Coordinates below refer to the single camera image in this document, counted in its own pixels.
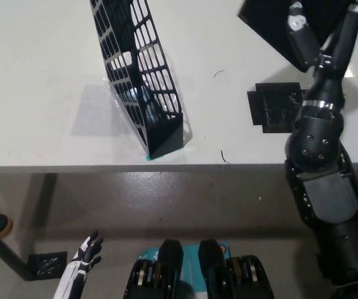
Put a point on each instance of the black metal table leg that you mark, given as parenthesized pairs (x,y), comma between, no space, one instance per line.
(10,257)

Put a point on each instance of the teal tape strip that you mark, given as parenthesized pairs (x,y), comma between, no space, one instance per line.
(149,158)

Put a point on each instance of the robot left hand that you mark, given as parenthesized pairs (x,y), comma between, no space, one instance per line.
(87,255)

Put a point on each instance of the robot body black teal blocks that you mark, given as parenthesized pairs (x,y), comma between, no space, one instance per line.
(172,274)

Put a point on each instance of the short dark thread scrap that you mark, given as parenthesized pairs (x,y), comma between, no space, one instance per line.
(222,155)

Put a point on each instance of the black tape patch on table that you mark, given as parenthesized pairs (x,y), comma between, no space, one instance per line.
(260,106)

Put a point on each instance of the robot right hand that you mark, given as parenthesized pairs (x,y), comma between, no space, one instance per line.
(325,84)

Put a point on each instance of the black mesh file shelf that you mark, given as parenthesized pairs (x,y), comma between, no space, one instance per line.
(166,137)

